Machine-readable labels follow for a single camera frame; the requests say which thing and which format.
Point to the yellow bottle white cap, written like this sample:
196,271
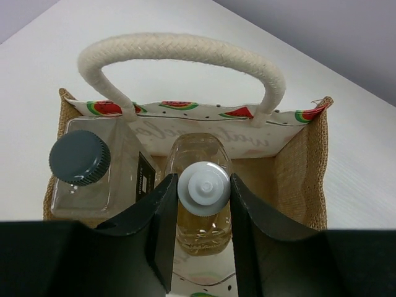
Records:
204,188

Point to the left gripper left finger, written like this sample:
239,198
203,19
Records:
130,254

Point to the square bottle grey cap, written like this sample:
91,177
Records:
100,169

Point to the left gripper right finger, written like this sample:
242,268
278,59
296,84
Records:
277,256

